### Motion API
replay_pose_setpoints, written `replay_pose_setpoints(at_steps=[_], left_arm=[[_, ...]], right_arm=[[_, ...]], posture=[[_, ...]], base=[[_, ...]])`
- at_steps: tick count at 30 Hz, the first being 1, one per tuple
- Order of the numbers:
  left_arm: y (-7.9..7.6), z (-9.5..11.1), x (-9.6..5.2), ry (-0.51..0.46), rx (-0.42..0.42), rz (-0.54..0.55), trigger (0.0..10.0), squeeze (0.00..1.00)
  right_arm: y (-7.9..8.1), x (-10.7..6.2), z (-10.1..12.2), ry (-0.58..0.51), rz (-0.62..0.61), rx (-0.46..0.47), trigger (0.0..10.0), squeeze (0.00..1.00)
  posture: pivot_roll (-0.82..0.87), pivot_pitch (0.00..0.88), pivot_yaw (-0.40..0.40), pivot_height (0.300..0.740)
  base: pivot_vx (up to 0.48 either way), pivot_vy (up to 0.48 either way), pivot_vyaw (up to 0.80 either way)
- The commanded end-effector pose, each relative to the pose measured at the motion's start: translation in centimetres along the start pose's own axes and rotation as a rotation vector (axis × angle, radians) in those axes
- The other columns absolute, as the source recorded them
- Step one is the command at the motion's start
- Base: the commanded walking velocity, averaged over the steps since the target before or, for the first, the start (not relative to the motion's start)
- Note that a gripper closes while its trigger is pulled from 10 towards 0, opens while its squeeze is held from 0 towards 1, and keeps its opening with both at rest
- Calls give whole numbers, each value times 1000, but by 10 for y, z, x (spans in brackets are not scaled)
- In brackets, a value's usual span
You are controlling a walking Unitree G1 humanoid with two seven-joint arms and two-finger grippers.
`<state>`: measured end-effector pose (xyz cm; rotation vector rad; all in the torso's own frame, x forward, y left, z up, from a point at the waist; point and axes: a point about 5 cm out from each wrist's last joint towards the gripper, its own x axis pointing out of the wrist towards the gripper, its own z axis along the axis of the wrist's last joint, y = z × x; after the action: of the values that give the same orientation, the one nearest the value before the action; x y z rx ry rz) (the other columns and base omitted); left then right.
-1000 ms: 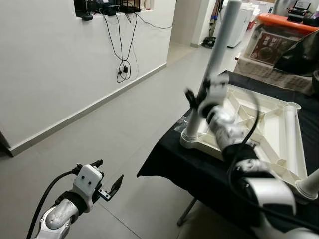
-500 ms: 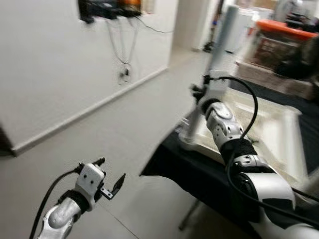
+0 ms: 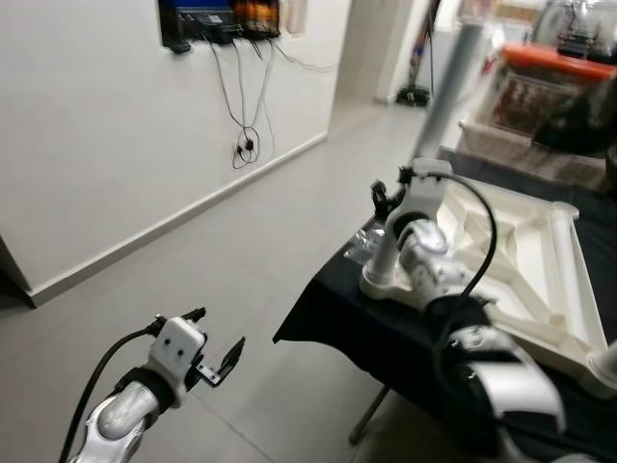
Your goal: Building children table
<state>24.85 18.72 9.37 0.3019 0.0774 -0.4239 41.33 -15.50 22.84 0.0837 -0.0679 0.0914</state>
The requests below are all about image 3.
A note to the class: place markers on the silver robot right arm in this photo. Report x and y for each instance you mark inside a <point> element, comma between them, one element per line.
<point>501,376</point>

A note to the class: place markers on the black tablecloth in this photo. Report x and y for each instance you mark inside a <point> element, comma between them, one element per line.
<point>328,328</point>

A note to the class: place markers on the upright vacuum cleaner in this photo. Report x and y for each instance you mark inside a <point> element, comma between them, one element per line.
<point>416,92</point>

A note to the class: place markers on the patterned beige cloth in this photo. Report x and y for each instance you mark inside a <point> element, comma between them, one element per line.
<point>501,145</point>

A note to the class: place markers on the white plastic table top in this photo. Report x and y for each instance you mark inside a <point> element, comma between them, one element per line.
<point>521,260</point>

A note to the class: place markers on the storage box with orange lid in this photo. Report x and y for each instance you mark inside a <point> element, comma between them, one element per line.
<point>540,92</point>

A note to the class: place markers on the black shiny bag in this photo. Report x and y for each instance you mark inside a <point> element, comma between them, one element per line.
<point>588,121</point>

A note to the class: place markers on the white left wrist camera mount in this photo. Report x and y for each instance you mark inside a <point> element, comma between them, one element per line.
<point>178,347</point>

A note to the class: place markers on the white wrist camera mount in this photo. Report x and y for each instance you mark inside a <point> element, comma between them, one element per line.
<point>424,193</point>
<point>178,347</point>

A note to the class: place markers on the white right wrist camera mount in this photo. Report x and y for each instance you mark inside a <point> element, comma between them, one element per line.
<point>424,193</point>

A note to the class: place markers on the wall mounted electronics shelf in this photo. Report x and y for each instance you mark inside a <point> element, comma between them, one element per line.
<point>217,19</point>

